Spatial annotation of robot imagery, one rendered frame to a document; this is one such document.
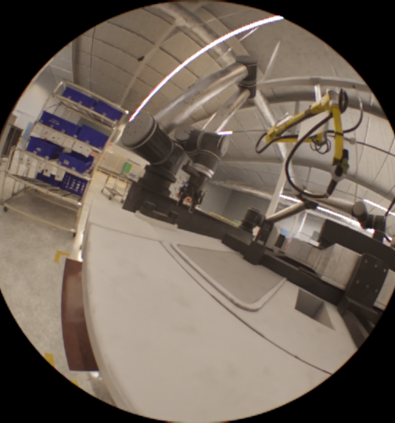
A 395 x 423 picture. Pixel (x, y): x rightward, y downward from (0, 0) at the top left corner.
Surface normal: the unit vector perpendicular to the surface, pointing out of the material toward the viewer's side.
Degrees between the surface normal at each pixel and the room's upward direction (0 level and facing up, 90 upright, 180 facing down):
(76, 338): 0
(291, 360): 0
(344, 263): 90
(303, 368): 0
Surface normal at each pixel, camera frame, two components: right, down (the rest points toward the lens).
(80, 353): 0.42, -0.91
